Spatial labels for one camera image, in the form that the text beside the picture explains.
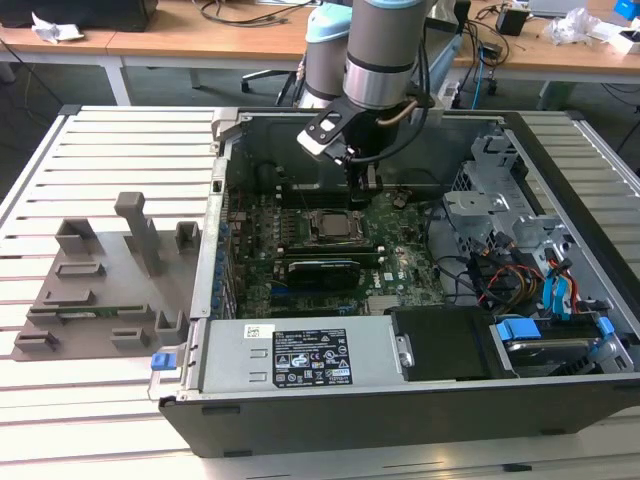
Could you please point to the black bag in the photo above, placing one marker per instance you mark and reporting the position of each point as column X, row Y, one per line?
column 75, row 12

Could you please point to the clear plastic bag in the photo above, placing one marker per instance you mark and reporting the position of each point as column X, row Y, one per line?
column 572, row 27

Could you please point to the white power strip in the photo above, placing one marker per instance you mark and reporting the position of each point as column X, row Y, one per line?
column 450, row 95

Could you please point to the black RAM slot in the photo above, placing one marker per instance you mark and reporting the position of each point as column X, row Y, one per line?
column 325, row 190
column 370, row 256
column 325, row 246
column 325, row 201

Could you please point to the small black box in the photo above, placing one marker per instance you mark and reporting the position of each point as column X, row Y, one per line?
column 511, row 22

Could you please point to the black plastic shroud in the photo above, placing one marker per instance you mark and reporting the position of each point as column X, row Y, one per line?
column 440, row 345

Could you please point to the blue disk carrier with disk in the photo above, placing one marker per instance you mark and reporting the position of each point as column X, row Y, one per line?
column 520, row 331

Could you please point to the blue box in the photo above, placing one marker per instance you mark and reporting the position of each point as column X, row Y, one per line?
column 629, row 9

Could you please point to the round coin battery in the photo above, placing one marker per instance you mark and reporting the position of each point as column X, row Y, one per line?
column 399, row 201

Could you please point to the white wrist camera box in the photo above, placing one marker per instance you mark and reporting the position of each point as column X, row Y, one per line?
column 311, row 142

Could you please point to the silver metal drive cage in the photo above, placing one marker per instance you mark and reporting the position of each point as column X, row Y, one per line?
column 470, row 205

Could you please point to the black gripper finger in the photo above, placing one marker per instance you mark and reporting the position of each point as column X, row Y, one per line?
column 361, row 200

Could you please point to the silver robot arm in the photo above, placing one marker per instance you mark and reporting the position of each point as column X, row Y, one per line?
column 380, row 45

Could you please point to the blue case latch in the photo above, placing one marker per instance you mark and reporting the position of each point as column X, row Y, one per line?
column 162, row 361

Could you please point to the office chair base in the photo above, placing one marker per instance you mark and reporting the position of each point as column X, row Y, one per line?
column 265, row 75

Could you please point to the silver chipset heatsink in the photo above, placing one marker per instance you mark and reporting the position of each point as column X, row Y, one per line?
column 385, row 303

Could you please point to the grey laptop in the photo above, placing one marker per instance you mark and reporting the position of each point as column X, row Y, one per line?
column 555, row 6

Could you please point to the small black adapter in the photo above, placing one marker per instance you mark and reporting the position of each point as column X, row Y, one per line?
column 492, row 50

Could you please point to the grey parts rack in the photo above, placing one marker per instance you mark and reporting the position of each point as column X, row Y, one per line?
column 115, row 280

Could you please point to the silver power supply unit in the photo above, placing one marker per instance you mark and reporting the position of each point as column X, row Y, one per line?
column 235, row 360

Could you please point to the green motherboard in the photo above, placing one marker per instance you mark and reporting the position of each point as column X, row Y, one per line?
column 400, row 250

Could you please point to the black open PC case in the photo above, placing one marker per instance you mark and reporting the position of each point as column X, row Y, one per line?
column 350, row 425

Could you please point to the crumpled white paper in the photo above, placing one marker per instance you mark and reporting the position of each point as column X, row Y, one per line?
column 55, row 31

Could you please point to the CPU socket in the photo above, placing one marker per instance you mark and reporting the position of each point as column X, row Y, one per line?
column 325, row 241

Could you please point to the wooden desk white legs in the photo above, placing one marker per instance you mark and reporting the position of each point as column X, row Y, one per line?
column 550, row 60
column 200, row 45

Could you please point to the black graphics card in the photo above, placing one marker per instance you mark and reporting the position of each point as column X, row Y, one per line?
column 322, row 275

